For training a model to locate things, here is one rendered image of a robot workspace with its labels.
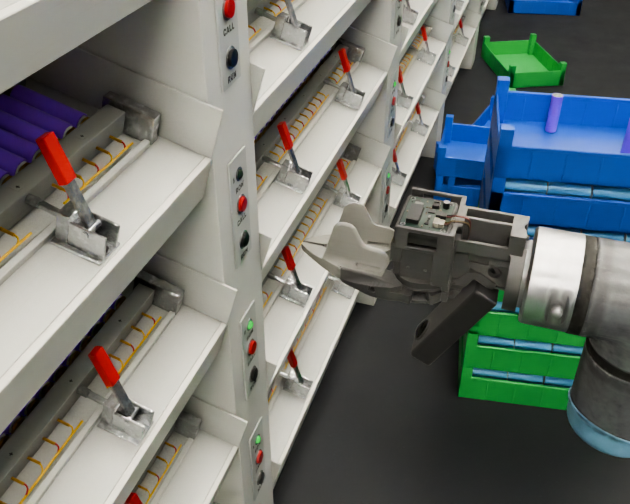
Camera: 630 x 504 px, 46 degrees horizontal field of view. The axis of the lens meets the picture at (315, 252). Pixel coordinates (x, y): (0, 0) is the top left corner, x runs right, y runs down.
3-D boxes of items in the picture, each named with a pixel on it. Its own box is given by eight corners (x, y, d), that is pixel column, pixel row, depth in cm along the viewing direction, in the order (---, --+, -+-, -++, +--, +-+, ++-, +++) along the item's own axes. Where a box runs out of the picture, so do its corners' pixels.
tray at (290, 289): (374, 186, 145) (399, 127, 136) (259, 410, 99) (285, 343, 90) (280, 145, 147) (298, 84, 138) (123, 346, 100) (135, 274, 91)
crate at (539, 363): (616, 314, 148) (626, 282, 143) (633, 387, 132) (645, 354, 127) (463, 297, 152) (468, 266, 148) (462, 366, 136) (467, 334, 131)
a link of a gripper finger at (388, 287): (350, 247, 73) (437, 263, 71) (349, 261, 74) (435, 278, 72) (336, 275, 69) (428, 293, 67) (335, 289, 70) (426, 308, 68)
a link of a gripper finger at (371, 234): (312, 187, 74) (403, 203, 72) (312, 236, 77) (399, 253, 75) (302, 203, 72) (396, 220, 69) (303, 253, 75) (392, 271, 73)
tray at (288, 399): (370, 265, 156) (392, 216, 148) (265, 500, 110) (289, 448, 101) (282, 226, 158) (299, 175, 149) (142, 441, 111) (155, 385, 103)
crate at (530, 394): (607, 343, 153) (616, 314, 148) (622, 418, 137) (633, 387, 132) (459, 327, 157) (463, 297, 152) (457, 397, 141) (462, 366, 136)
